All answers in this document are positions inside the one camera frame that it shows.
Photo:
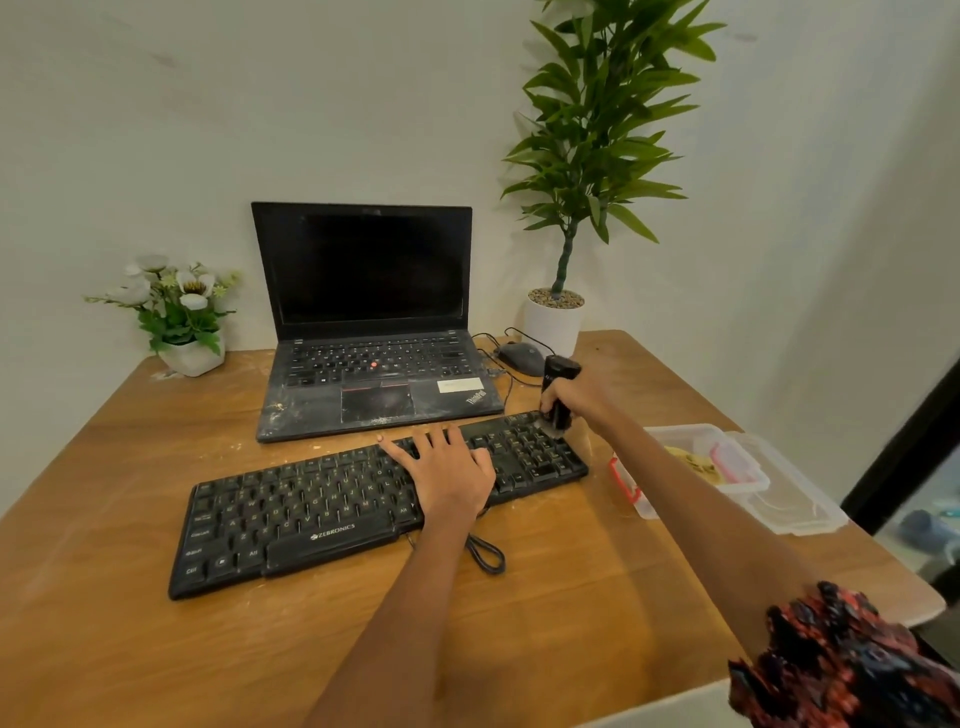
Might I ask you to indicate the dark grey computer mouse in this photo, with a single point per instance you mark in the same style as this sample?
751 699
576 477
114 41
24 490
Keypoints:
521 358

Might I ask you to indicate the blue slipper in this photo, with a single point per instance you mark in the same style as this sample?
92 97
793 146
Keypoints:
924 529

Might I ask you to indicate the person's right fingers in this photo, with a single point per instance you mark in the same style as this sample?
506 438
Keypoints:
553 395

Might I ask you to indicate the red black patterned sleeve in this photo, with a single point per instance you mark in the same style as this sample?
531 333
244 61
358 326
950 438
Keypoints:
847 660

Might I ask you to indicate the black door frame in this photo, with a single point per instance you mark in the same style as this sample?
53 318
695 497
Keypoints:
900 450

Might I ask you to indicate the clear plastic container lid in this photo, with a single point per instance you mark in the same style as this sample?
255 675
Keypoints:
795 495

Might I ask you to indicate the person's left forearm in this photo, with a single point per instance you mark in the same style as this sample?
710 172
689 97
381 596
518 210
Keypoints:
405 622

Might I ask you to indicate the person's left little finger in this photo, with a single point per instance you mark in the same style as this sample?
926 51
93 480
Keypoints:
395 451

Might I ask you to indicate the person's left thumb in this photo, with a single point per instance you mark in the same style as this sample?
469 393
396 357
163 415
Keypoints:
486 468

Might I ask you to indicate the white flowers in white pot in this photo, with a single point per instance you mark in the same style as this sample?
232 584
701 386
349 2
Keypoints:
180 315

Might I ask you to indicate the tall green plant white pot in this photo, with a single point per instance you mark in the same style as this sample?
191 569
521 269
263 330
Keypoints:
600 127

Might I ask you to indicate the black dusty laptop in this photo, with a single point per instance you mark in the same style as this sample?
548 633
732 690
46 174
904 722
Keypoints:
367 300

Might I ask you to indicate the yellow cloth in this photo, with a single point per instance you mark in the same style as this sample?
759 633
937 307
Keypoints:
690 461

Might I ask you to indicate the pink cloth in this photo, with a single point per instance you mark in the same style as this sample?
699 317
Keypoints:
724 455

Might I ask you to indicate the person's right hand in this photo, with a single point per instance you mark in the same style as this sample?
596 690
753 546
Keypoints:
589 397

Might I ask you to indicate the clear plastic container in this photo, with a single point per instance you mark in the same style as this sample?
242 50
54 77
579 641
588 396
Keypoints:
694 439

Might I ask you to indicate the black handheld cleaning tool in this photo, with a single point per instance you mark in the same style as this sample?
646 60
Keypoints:
561 366

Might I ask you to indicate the person's right forearm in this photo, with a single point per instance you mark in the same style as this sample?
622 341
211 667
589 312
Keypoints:
697 517

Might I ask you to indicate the person's left hand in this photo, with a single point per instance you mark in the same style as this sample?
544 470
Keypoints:
450 484

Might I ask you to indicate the black computer keyboard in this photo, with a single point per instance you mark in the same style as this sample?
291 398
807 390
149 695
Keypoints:
300 517

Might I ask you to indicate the person's left middle finger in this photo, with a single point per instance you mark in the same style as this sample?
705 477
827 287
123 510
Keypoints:
442 442

